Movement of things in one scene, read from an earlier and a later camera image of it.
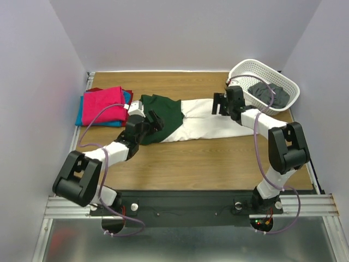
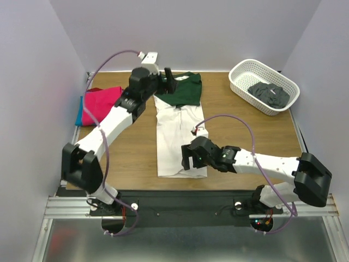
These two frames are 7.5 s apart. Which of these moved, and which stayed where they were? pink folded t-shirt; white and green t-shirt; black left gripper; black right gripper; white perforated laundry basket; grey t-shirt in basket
Moved: black right gripper; white and green t-shirt; black left gripper
Stayed: pink folded t-shirt; white perforated laundry basket; grey t-shirt in basket
